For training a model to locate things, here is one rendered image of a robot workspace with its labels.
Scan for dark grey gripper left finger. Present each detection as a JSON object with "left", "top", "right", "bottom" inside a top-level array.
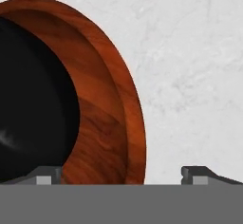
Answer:
[{"left": 2, "top": 165, "right": 64, "bottom": 186}]

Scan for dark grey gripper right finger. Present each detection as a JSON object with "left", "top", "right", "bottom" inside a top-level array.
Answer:
[{"left": 180, "top": 165, "right": 243, "bottom": 186}]

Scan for brown wooden bowl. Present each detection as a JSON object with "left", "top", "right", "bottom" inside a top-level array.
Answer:
[{"left": 0, "top": 0, "right": 147, "bottom": 185}]

